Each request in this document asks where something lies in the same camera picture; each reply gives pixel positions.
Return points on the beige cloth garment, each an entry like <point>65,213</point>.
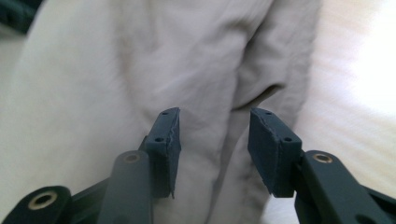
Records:
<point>140,77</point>

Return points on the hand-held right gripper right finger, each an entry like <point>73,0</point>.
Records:
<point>274,155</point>

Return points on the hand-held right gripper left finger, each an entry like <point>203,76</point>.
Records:
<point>165,155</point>

